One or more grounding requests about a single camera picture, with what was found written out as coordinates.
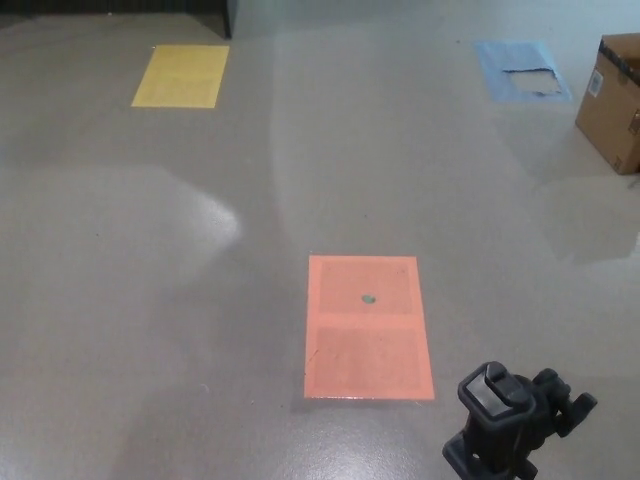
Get black telescopic phone stand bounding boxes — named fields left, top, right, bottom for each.
left=441, top=360, right=599, bottom=480

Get orange paper floor sheet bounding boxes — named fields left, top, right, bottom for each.
left=302, top=255, right=435, bottom=401

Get yellow paper floor sheet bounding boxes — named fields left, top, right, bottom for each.
left=130, top=45, right=231, bottom=108

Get torn blue paper floor sheet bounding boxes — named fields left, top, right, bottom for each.
left=473, top=40, right=574, bottom=104

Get brown cardboard box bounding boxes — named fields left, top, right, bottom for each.
left=574, top=34, right=640, bottom=176

